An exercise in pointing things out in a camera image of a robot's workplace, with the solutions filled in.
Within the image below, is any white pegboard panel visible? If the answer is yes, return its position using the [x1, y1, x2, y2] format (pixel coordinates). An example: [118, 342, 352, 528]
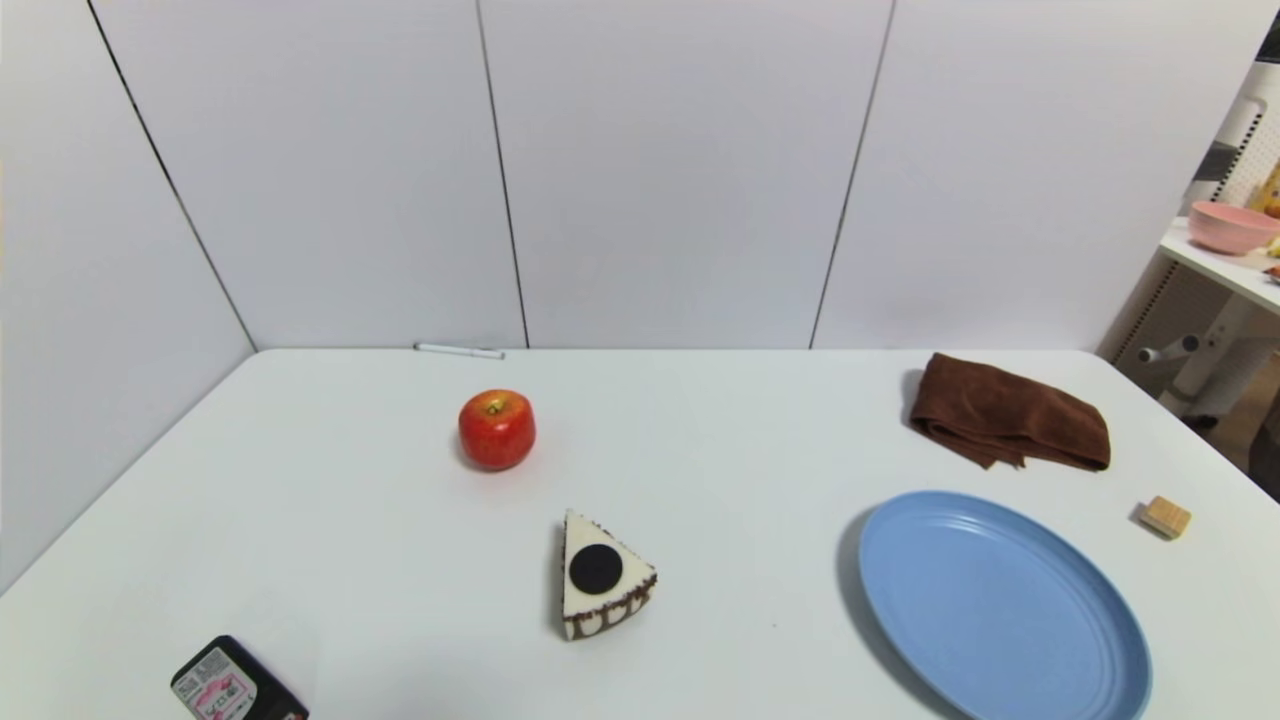
[1185, 62, 1280, 210]

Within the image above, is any red apple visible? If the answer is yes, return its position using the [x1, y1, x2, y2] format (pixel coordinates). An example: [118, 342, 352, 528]
[458, 389, 537, 472]

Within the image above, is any brown cloth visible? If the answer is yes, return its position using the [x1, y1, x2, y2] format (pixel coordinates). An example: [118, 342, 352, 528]
[908, 352, 1112, 473]

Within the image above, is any small wooden block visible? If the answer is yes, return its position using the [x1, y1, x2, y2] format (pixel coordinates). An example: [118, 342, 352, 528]
[1143, 496, 1193, 540]

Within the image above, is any black box with pink label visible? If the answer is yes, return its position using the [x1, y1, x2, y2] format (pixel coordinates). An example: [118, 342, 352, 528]
[170, 635, 310, 720]

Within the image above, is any white side table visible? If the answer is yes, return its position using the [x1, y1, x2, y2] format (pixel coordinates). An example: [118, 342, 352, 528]
[1159, 216, 1280, 317]

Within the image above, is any blue plate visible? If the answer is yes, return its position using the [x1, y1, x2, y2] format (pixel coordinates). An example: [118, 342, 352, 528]
[858, 490, 1154, 720]

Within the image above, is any cake slice with black disc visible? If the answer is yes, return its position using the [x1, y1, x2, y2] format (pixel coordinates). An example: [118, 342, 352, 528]
[559, 509, 659, 642]

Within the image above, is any pink bowl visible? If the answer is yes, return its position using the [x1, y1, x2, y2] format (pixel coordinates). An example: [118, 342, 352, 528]
[1188, 201, 1280, 256]

